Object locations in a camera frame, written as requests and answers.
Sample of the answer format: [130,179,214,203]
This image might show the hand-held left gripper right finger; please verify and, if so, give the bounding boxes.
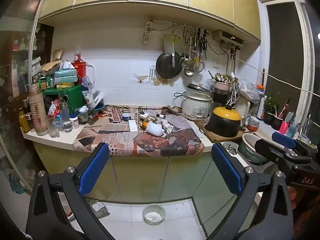
[205,143,294,240]

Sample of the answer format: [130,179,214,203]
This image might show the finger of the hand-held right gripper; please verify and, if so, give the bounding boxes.
[272,131,313,157]
[255,139,310,167]

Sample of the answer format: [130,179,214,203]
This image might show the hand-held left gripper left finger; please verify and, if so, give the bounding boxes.
[25,142,118,240]

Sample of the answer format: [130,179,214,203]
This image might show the white plastic bowl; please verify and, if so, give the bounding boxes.
[142,204,166,225]

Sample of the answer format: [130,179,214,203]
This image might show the black toothbrush cup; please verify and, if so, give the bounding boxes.
[271,115,283,130]

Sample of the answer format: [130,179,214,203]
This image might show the metal faucet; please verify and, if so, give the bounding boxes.
[290,122,304,139]

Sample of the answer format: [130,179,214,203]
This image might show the grey dishcloth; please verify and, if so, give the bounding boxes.
[223,141,239,155]

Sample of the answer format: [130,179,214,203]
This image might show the basin in sink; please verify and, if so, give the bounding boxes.
[239,133,269,164]

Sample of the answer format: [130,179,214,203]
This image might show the stacked small bowls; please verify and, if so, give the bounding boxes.
[247,116,260,132]

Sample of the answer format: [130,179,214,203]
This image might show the wooden cutting board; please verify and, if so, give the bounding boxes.
[195,120,247,143]

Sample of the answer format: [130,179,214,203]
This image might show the potted plant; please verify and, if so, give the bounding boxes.
[264,94,280,125]

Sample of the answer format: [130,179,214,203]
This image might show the printed newspaper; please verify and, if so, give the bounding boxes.
[72,104,205,157]

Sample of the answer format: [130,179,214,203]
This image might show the grey plastic packet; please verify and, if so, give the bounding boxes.
[91,201,110,218]

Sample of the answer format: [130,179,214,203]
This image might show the black pot yellow lid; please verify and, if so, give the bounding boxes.
[205,105,242,138]

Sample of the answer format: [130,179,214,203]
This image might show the glass jar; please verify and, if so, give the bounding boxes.
[79,106,89,124]

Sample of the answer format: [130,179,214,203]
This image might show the lower cabinet doors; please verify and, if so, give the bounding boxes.
[32,142,250,230]

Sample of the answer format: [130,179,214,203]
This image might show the clear water bottle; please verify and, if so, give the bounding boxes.
[59,101,73,133]

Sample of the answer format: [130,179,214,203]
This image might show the glass tumbler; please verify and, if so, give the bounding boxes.
[47,115,60,138]

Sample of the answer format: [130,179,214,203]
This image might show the white plastic bag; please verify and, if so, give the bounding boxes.
[239,80,260,103]

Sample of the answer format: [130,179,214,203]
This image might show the white rice cooker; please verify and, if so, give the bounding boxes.
[181,84,213,121]

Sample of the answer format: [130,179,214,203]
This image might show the white foam fruit net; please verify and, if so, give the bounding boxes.
[146,122,165,137]

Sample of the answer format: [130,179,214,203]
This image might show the crumpled paper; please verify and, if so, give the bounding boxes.
[160,120,174,133]

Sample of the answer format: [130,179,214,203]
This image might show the green box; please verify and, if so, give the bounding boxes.
[42,84,85,114]

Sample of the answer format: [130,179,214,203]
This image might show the pink utensil holder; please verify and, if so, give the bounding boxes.
[207,72,233,95]

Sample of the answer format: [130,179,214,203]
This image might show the stack of paper cups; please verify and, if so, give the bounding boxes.
[28,83,49,136]

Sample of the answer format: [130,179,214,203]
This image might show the yellow oil bottle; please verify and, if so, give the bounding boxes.
[19,107,31,133]

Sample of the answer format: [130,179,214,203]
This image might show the window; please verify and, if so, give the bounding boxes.
[260,0,320,140]

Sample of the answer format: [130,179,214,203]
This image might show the teal tissue box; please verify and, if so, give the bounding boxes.
[54,61,78,84]

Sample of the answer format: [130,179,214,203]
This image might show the metal ladle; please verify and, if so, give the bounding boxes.
[184,31,195,77]

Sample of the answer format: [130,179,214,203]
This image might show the red container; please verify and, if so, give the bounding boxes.
[71,52,87,77]

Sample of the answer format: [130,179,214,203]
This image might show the metal strainer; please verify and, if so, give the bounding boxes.
[193,30,205,73]

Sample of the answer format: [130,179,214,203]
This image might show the metal slotted spoon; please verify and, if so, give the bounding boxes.
[181,30,193,70]

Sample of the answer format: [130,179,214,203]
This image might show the black wok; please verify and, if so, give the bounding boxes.
[156,52,182,79]

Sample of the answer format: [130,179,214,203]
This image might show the white power strip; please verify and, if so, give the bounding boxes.
[142,21,153,44]

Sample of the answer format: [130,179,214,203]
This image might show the rope line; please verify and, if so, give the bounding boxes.
[207,41,320,98]

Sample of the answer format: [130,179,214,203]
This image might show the wall-mounted water heater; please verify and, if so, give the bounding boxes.
[212,29,245,46]

